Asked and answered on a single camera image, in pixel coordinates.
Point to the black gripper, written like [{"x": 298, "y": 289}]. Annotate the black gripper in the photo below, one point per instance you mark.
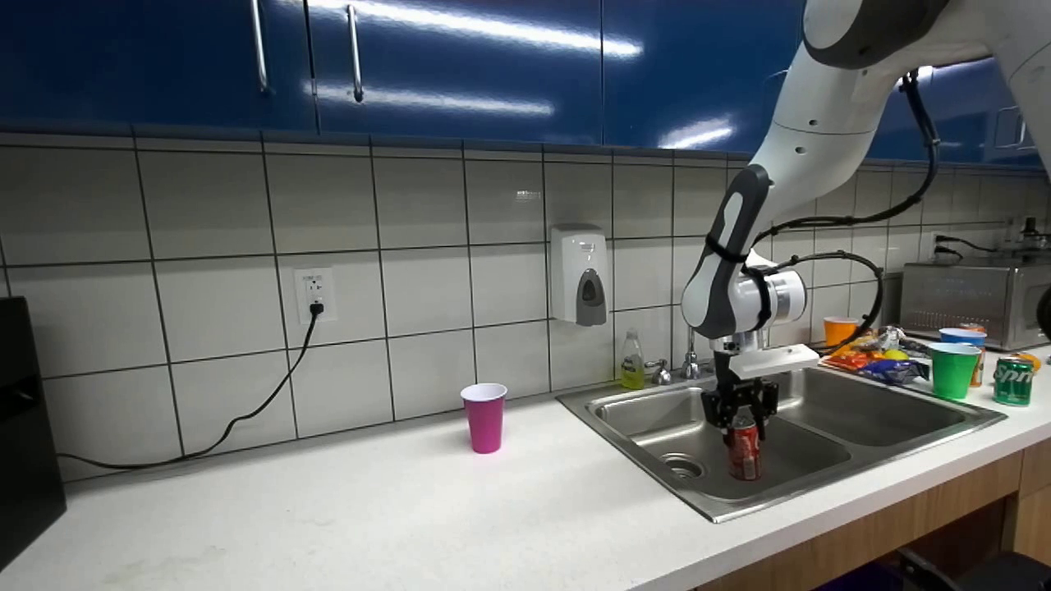
[{"x": 740, "y": 402}]

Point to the red soda can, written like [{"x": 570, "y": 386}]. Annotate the red soda can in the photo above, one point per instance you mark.
[{"x": 747, "y": 460}]

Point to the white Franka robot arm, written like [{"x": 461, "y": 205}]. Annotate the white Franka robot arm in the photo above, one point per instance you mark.
[{"x": 821, "y": 120}]

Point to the stainless steel double sink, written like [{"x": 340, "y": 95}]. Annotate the stainless steel double sink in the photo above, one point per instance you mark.
[{"x": 864, "y": 422}]

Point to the green soda can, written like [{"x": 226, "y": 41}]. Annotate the green soda can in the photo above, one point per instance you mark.
[{"x": 1012, "y": 381}]

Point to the chrome faucet knob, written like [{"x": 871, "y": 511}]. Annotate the chrome faucet knob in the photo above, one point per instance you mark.
[{"x": 663, "y": 373}]

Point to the green dish soap bottle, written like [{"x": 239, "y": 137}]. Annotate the green dish soap bottle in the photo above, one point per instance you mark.
[{"x": 632, "y": 373}]

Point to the red snack packet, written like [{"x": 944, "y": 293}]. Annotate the red snack packet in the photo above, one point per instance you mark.
[{"x": 852, "y": 361}]

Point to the orange plastic cup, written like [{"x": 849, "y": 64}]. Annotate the orange plastic cup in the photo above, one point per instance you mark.
[{"x": 839, "y": 333}]

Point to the blue snack packet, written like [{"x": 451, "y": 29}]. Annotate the blue snack packet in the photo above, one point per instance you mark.
[{"x": 890, "y": 373}]

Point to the wooden lower cabinet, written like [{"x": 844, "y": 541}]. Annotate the wooden lower cabinet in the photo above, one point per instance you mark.
[{"x": 875, "y": 537}]

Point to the silver snack wrapper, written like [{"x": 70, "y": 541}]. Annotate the silver snack wrapper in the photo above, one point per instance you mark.
[{"x": 903, "y": 343}]

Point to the green plastic cup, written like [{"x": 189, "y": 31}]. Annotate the green plastic cup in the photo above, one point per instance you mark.
[{"x": 955, "y": 375}]

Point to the blue rimmed white cup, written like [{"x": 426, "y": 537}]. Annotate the blue rimmed white cup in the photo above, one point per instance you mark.
[{"x": 963, "y": 338}]

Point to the steel toaster oven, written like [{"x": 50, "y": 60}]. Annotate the steel toaster oven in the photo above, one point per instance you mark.
[{"x": 963, "y": 301}]

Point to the magenta plastic cup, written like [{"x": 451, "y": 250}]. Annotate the magenta plastic cup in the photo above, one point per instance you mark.
[{"x": 485, "y": 422}]

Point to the dark office chair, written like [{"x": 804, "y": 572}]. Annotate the dark office chair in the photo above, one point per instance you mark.
[{"x": 987, "y": 571}]

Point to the blue glossy cabinet door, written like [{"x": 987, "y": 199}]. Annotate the blue glossy cabinet door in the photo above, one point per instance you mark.
[
  {"x": 461, "y": 78},
  {"x": 144, "y": 66},
  {"x": 974, "y": 110},
  {"x": 690, "y": 78}
]

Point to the black coffee maker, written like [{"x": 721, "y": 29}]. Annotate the black coffee maker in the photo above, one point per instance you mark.
[{"x": 27, "y": 439}]

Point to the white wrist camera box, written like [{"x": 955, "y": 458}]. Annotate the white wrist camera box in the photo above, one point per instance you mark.
[{"x": 783, "y": 363}]

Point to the white wall soap dispenser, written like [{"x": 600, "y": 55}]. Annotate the white wall soap dispenser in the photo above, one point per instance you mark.
[{"x": 572, "y": 273}]

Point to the white wall outlet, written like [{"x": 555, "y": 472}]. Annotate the white wall outlet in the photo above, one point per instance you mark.
[{"x": 317, "y": 286}]

